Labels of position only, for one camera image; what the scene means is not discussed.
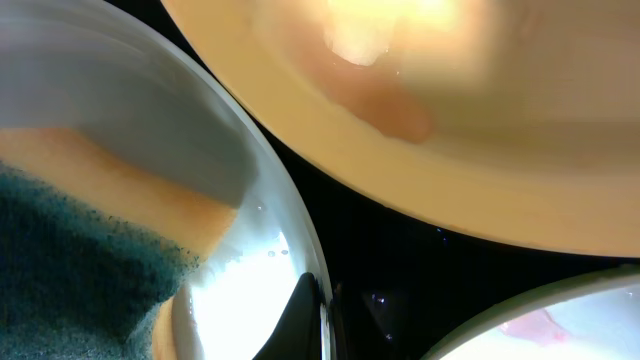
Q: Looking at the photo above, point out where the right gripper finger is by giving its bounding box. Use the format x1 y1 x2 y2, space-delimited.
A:
254 272 322 360

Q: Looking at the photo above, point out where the green yellow sponge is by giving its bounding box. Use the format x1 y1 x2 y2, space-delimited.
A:
1 128 242 359

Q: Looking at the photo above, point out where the round black tray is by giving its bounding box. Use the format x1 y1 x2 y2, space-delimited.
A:
121 1 639 359

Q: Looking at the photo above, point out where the light green plate with stain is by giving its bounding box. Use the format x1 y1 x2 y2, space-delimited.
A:
424 265 639 360

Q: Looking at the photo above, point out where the yellow plate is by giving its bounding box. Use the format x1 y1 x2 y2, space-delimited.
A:
165 0 639 257

